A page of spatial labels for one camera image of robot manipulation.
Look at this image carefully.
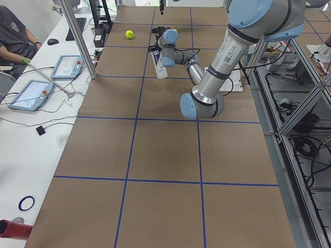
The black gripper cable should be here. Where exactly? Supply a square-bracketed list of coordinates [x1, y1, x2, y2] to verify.
[174, 47, 201, 63]

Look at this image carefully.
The aluminium frame post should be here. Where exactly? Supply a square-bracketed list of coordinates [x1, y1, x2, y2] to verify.
[60, 0, 97, 79]

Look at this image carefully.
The black keyboard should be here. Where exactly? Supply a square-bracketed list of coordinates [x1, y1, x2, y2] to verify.
[65, 17, 87, 41]

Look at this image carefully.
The small black square pad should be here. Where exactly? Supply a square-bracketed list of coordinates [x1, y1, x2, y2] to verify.
[36, 126, 46, 136]

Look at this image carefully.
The near teach pendant tablet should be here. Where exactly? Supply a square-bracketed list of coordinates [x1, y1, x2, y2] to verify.
[8, 80, 54, 112]

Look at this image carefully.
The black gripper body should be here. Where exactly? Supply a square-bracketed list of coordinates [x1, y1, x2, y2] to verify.
[152, 26, 171, 41]

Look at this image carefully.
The white blue tennis ball can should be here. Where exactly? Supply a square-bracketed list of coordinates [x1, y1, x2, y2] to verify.
[150, 50, 168, 79]

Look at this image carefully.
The red cylinder tube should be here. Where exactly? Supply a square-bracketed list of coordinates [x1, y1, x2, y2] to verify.
[1, 220, 33, 240]

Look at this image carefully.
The black computer mouse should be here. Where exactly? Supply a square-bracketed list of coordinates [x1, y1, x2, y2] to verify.
[47, 38, 59, 45]

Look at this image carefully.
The seated person grey shirt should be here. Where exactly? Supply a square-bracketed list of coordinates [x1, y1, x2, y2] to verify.
[1, 5, 42, 79]

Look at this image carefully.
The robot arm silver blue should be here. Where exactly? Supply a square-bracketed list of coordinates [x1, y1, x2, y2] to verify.
[150, 0, 306, 120]

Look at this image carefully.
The metal rod green tip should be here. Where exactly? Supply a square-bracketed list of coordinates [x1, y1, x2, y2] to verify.
[22, 58, 73, 98]

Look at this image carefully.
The black cardboard box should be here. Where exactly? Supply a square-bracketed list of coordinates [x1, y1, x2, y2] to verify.
[94, 28, 105, 48]

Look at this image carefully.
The far teach pendant tablet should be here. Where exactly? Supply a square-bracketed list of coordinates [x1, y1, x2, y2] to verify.
[51, 55, 84, 80]

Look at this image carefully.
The blue tape roll ring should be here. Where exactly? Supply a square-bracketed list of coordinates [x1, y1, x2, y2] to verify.
[18, 195, 36, 212]

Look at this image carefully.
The teach pendant tablet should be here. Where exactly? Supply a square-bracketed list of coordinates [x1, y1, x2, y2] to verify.
[51, 55, 84, 80]
[8, 80, 54, 112]

